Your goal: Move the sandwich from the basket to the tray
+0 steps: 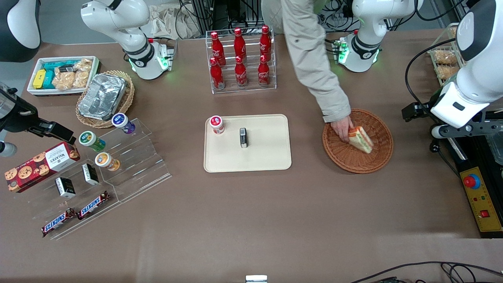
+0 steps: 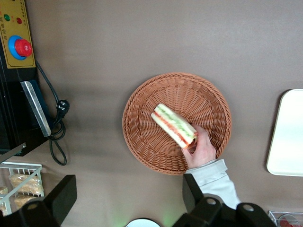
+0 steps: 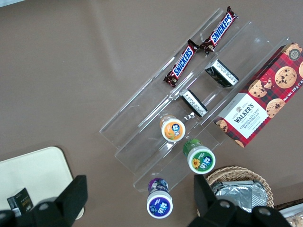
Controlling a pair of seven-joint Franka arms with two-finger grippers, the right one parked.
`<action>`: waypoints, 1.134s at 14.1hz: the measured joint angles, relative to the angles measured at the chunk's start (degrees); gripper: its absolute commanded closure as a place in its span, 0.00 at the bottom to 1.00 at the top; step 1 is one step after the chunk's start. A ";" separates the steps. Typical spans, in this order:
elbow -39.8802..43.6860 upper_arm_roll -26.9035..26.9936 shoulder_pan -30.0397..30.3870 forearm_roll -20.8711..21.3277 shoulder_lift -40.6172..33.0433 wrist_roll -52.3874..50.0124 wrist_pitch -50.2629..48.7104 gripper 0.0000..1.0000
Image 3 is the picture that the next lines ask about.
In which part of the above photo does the small black carton box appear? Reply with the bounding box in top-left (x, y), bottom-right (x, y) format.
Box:
top-left (204, 59), bottom-right (239, 88)
top-left (179, 89), bottom-right (208, 118)
top-left (6, 188), bottom-right (33, 217)

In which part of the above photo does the clear acrylic stepped shelf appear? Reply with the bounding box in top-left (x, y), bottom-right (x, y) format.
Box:
top-left (98, 8), bottom-right (294, 192)

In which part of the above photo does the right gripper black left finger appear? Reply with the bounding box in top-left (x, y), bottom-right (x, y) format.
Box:
top-left (33, 175), bottom-right (89, 227)

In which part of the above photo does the Snickers chocolate bar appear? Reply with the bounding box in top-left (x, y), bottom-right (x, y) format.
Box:
top-left (164, 39), bottom-right (199, 88)
top-left (200, 6), bottom-right (239, 54)

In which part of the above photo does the green-lid small bottle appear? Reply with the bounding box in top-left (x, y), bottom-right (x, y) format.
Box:
top-left (183, 139), bottom-right (216, 175)

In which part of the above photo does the white plastic snack bin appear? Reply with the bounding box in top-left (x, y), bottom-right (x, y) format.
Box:
top-left (273, 198), bottom-right (303, 227)

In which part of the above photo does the clear bag of cookies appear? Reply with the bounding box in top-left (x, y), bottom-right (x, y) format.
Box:
top-left (285, 214), bottom-right (303, 227)

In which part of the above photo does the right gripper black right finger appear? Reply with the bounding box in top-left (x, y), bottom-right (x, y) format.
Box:
top-left (189, 175), bottom-right (238, 227)

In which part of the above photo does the orange-lid small bottle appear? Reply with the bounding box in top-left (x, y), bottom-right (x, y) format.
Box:
top-left (160, 114), bottom-right (186, 142)

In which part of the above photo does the cream plastic tray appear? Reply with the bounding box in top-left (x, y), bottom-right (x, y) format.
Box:
top-left (0, 146), bottom-right (86, 220)

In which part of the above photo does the light wicker basket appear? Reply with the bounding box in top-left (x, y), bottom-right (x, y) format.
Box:
top-left (205, 166), bottom-right (275, 210)

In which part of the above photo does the purple-lid small bottle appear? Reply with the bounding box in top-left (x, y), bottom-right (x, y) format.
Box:
top-left (146, 177), bottom-right (174, 218)

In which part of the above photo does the red Walkers shortbread box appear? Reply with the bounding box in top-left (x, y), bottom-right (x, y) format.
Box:
top-left (213, 42), bottom-right (303, 148)

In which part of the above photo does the aluminium foil tray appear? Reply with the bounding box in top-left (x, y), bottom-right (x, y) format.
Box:
top-left (211, 180), bottom-right (262, 215)

